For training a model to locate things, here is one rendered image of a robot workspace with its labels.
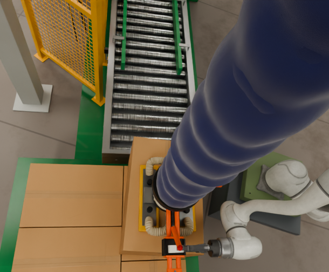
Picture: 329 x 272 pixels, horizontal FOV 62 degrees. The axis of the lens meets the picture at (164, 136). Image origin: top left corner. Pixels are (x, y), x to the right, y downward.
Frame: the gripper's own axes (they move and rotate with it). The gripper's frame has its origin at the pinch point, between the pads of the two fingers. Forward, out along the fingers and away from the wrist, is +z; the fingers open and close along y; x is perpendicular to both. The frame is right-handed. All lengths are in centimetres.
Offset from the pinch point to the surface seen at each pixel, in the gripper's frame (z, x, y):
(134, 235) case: 16.7, 7.5, 13.3
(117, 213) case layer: 23, 24, 54
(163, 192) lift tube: 8.6, 20.1, -20.3
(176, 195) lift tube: 5.3, 17.3, -29.1
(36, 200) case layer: 72, 32, 54
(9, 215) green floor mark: 102, 32, 109
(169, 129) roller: -13, 86, 52
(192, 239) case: -12.5, 4.7, 12.9
